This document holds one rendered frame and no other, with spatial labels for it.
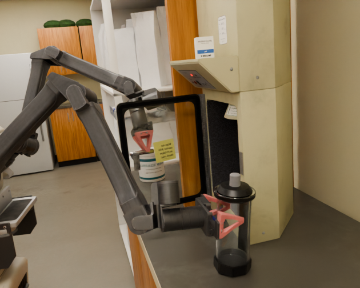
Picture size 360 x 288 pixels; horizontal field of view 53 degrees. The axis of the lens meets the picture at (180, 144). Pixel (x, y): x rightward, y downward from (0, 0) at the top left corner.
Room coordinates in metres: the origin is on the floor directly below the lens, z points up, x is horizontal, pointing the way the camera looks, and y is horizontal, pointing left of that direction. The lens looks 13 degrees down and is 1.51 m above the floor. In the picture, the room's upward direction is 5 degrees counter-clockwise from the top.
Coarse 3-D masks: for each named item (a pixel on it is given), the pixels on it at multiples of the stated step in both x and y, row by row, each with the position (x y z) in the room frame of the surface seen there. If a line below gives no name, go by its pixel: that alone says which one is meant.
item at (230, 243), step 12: (216, 192) 0.89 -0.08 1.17; (252, 192) 0.88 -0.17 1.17; (228, 204) 0.86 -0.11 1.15; (240, 204) 0.85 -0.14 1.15; (240, 216) 0.85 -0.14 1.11; (240, 228) 0.86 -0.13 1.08; (216, 240) 0.90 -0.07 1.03; (228, 240) 0.86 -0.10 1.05; (240, 240) 0.86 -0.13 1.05; (216, 252) 0.90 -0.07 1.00; (228, 252) 0.86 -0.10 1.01; (240, 252) 0.86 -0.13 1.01; (228, 264) 0.86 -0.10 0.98; (240, 264) 0.86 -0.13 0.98
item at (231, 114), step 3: (228, 105) 1.19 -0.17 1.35; (231, 105) 1.15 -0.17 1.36; (234, 105) 1.14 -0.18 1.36; (228, 108) 1.17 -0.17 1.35; (231, 108) 1.15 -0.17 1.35; (234, 108) 1.13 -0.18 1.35; (228, 111) 1.16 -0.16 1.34; (231, 111) 1.14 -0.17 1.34; (234, 111) 1.13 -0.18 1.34; (225, 114) 1.18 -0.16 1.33; (228, 114) 1.15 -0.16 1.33; (231, 114) 1.13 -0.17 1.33; (234, 114) 1.13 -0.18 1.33; (225, 117) 1.16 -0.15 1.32; (228, 117) 1.15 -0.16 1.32; (231, 117) 1.13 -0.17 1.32; (234, 117) 1.12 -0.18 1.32
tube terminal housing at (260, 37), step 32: (224, 0) 1.09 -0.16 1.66; (256, 0) 1.03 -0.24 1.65; (288, 0) 1.20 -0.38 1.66; (256, 32) 1.03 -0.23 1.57; (288, 32) 1.19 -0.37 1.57; (256, 64) 1.03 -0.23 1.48; (288, 64) 1.19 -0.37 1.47; (224, 96) 1.13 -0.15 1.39; (256, 96) 1.03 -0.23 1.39; (288, 96) 1.18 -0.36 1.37; (256, 128) 1.03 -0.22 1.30; (288, 128) 1.17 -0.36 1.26; (256, 160) 1.03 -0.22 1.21; (288, 160) 1.16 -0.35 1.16; (256, 192) 1.03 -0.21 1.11; (288, 192) 1.16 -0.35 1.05; (256, 224) 1.03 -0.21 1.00
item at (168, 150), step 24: (144, 120) 1.24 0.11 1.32; (168, 120) 1.27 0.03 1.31; (192, 120) 1.30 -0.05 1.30; (120, 144) 1.21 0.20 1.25; (144, 144) 1.24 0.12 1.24; (168, 144) 1.27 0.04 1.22; (192, 144) 1.30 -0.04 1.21; (144, 168) 1.23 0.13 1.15; (168, 168) 1.26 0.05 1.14; (192, 168) 1.29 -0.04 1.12; (144, 192) 1.23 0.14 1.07; (192, 192) 1.29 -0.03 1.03
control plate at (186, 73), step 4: (180, 72) 1.27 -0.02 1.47; (184, 72) 1.22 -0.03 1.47; (188, 72) 1.18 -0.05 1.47; (192, 72) 1.14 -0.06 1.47; (196, 72) 1.10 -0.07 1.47; (188, 76) 1.23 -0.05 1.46; (192, 76) 1.19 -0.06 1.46; (196, 76) 1.15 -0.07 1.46; (200, 76) 1.11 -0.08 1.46; (192, 80) 1.24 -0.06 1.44; (196, 80) 1.20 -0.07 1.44; (200, 80) 1.15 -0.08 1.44; (204, 80) 1.11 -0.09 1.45; (196, 84) 1.25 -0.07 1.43; (204, 84) 1.16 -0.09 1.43; (208, 84) 1.12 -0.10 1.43; (212, 88) 1.13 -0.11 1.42
